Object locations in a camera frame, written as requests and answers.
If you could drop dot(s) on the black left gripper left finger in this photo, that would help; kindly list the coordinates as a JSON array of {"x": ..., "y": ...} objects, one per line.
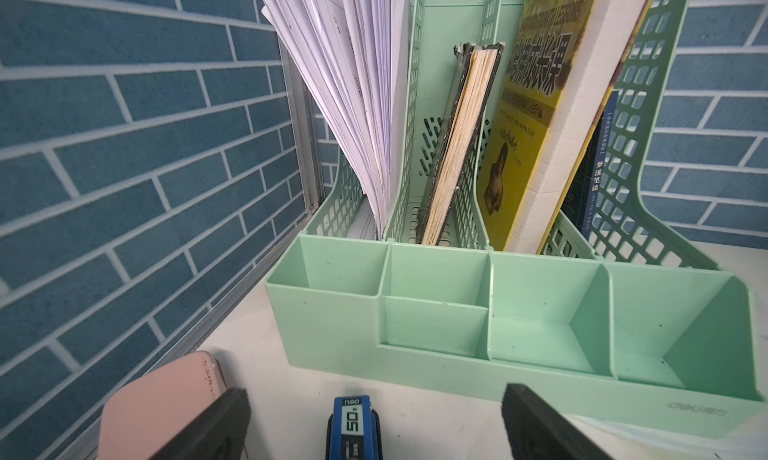
[{"x": 217, "y": 433}]

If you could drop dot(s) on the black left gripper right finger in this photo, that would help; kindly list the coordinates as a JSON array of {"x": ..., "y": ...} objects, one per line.
[{"x": 535, "y": 430}]

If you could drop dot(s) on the pink rounded case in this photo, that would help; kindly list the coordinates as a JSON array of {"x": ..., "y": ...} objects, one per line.
[{"x": 144, "y": 415}]

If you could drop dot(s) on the green plastic file organizer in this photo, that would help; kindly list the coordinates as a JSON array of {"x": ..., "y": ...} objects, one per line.
[{"x": 633, "y": 324}]

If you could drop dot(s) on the dark blue thin book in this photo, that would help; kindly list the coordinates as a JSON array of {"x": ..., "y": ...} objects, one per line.
[{"x": 580, "y": 202}]

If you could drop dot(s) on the thin brown-edged book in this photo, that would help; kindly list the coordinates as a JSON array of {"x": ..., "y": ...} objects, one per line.
[{"x": 475, "y": 72}]

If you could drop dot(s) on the yellow cover thick book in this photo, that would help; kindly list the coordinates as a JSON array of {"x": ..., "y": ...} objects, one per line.
[{"x": 564, "y": 63}]

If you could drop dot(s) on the white paper sheet stack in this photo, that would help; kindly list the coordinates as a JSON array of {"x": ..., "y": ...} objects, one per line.
[{"x": 353, "y": 58}]

